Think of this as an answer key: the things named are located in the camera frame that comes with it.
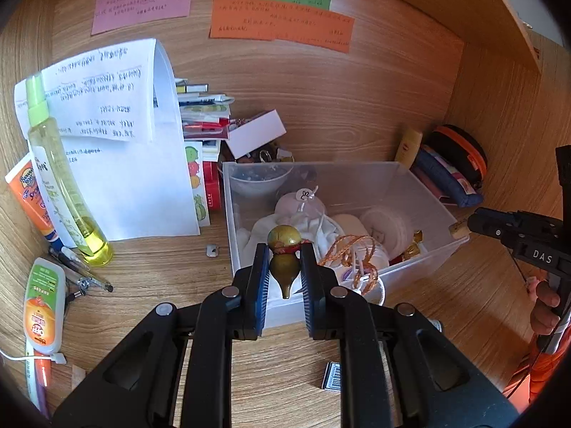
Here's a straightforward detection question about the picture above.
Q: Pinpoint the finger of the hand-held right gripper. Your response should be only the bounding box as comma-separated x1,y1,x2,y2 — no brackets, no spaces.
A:
555,145,571,197
468,207,564,246

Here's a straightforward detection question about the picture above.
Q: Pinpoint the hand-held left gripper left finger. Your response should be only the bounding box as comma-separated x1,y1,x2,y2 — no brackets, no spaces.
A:
51,243,271,428

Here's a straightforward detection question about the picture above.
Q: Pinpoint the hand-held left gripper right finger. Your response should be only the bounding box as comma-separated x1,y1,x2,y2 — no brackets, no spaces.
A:
300,241,520,428

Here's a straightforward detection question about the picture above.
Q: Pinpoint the golden gourd ornament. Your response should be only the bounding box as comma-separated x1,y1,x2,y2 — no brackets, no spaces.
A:
267,225,303,299

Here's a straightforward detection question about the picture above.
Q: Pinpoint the white round container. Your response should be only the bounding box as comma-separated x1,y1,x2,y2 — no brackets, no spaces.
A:
334,241,386,306

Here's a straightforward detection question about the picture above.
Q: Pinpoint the pink pouch with white tag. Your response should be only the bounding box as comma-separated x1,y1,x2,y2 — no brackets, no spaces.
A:
274,185,328,224

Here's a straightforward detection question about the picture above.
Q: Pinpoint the gold ribbon bow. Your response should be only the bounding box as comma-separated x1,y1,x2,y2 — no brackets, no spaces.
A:
390,229,424,264

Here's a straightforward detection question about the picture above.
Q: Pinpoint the clear plastic storage box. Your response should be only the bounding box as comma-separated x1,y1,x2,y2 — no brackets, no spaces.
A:
222,160,470,328

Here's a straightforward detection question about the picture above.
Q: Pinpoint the person's right forearm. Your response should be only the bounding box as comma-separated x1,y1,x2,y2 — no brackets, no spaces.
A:
529,312,571,404

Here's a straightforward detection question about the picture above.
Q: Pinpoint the wooden desktop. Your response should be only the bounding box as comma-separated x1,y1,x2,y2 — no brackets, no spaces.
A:
0,160,542,428

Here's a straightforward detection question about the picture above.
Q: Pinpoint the person's right hand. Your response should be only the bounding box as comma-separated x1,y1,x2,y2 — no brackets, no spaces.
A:
531,279,562,336

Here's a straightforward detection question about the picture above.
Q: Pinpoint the blue pencil case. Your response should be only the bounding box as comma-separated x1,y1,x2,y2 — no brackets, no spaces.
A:
413,145,485,208

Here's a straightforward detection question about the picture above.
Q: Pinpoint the pink wallet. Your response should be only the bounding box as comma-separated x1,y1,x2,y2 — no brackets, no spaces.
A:
410,165,458,206

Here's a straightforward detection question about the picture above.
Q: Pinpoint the black orange round case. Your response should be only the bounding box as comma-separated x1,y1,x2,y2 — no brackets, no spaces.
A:
424,125,488,188

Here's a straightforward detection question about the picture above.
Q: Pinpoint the small yellow bottle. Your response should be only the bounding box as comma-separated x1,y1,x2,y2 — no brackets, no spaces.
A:
395,127,424,168

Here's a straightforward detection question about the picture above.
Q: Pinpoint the fruit sticker sheet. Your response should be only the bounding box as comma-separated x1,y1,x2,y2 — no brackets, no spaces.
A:
184,140,212,226

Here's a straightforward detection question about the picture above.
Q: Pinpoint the white cardboard box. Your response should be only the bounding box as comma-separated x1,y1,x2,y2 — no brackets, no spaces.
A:
223,110,287,159

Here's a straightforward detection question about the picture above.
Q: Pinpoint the wooden shelf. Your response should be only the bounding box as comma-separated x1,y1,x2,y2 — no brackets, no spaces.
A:
312,0,542,74

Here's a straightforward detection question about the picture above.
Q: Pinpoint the white paper sheet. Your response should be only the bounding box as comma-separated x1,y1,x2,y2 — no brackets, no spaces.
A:
13,38,201,241

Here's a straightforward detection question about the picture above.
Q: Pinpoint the black ballpoint pen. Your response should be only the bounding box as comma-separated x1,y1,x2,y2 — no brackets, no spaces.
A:
49,246,114,294

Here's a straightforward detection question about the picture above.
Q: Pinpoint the stack of small boxes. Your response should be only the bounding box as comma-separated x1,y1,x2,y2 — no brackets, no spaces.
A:
176,78,235,215

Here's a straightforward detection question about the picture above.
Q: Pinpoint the clear ballpoint pen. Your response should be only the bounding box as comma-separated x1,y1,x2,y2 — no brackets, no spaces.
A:
60,246,97,274

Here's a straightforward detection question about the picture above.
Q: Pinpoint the white green orange tube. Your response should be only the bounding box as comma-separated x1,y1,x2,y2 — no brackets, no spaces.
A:
23,257,67,355

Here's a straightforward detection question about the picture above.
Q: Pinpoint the yellow spray bottle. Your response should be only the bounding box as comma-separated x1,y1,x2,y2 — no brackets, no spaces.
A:
25,73,114,267

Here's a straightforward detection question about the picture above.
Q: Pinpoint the orange sunscreen tube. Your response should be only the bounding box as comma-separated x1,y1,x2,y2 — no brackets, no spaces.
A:
5,152,59,244

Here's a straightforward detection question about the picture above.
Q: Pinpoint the orange paper note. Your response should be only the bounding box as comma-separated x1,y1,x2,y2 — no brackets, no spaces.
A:
209,0,356,54

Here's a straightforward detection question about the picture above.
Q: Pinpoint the pink paper note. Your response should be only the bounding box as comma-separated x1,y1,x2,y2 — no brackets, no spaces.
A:
91,0,197,36

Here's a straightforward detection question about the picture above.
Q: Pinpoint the metal key ring bundle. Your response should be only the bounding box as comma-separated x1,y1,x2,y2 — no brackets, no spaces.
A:
236,140,297,163

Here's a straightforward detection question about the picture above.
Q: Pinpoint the white cable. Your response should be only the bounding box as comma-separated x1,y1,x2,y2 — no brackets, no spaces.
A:
0,349,66,366

